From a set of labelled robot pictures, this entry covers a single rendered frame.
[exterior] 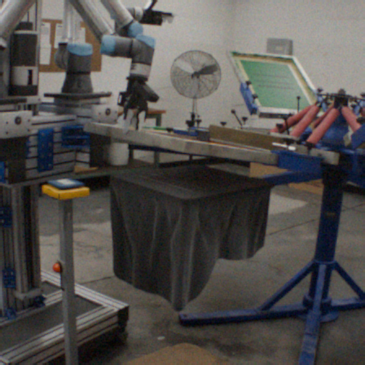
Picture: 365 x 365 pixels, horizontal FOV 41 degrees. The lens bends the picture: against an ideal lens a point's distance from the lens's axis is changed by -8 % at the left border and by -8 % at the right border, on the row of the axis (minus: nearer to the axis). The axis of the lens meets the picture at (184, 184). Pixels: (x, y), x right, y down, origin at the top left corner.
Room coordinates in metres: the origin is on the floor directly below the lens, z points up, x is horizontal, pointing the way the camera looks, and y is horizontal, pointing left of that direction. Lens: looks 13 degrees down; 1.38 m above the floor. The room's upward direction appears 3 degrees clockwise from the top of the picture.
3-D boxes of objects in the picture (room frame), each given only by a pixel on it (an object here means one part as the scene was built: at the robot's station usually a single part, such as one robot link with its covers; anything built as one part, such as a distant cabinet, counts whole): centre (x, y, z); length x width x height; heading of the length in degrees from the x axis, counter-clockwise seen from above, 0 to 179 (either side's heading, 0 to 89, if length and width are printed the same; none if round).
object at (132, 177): (2.02, -0.03, 0.95); 0.48 x 0.44 x 0.01; 133
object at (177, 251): (1.86, 0.14, 0.74); 0.45 x 0.03 x 0.43; 43
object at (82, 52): (2.30, 0.51, 1.42); 0.13 x 0.12 x 0.14; 33
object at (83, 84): (2.29, 0.50, 1.31); 0.15 x 0.15 x 0.10
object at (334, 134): (2.78, -0.84, 0.67); 0.39 x 0.39 x 1.35
